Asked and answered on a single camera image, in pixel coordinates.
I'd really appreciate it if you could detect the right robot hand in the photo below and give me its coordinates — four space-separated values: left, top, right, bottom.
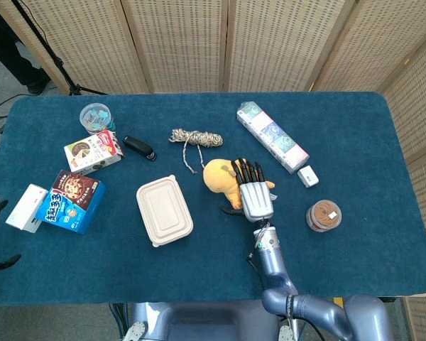
219 157 275 222

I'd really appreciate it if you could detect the person in dark trousers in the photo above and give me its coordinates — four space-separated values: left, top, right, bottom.
0 0 53 95

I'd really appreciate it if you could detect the small white box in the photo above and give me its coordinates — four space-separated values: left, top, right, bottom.
297 165 320 188

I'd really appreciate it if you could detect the brown spread jar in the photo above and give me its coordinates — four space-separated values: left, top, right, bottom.
305 199 343 234

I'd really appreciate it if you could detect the pastel tissue multipack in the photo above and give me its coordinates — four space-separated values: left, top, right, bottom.
236 102 310 175

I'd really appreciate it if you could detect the braided rope bundle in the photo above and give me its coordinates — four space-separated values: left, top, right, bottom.
168 128 224 175

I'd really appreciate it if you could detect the plain white rectangular box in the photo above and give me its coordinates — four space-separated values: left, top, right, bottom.
5 183 50 234

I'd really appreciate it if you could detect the blue-grey robot torso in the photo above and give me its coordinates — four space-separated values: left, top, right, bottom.
122 301 299 341

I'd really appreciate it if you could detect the black stapler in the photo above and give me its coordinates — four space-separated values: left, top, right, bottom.
122 134 158 163

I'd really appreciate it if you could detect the clear jar of binder clips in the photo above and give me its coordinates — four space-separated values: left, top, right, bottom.
79 102 117 135

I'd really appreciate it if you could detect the white lidded food container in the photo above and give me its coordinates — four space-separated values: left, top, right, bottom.
136 174 195 249

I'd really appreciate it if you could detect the white cookie snack box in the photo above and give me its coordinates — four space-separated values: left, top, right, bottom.
63 129 125 175

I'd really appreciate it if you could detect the blue table cloth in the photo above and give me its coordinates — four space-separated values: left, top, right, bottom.
0 91 426 307

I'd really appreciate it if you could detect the yellow plush toy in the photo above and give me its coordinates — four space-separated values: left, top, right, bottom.
202 158 276 210

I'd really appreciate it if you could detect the woven folding screen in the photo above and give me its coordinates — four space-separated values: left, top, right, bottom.
0 0 426 341

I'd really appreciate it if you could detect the blue cookie box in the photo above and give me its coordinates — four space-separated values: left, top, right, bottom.
35 169 107 235

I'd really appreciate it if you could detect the black tripod stand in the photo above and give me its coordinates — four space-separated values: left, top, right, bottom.
10 0 109 97

